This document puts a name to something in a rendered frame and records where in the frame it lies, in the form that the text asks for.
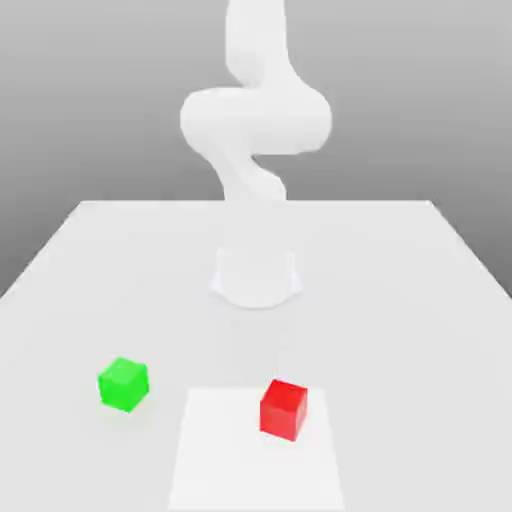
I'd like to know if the small green cube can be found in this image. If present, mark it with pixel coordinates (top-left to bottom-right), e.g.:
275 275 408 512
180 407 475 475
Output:
96 356 150 414

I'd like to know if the small red cube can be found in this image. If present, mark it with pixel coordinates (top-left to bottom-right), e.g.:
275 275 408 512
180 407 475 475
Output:
258 378 309 443

